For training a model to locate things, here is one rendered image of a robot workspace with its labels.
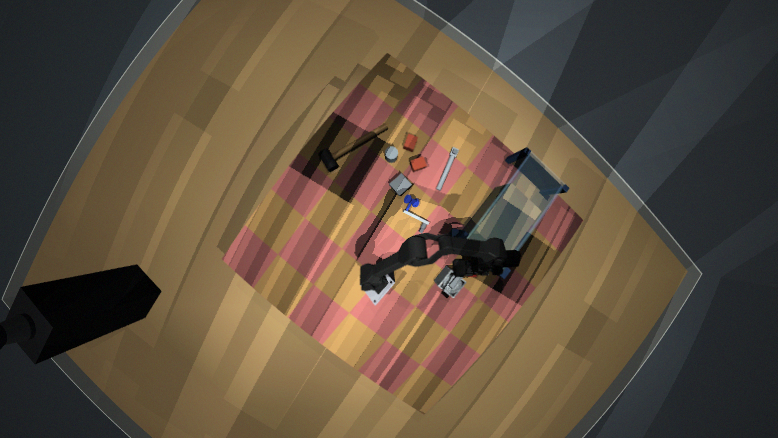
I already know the reddish-brown cube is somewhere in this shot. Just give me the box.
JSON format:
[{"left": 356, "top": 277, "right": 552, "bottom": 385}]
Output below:
[
  {"left": 403, "top": 133, "right": 418, "bottom": 152},
  {"left": 410, "top": 156, "right": 426, "bottom": 172}
]

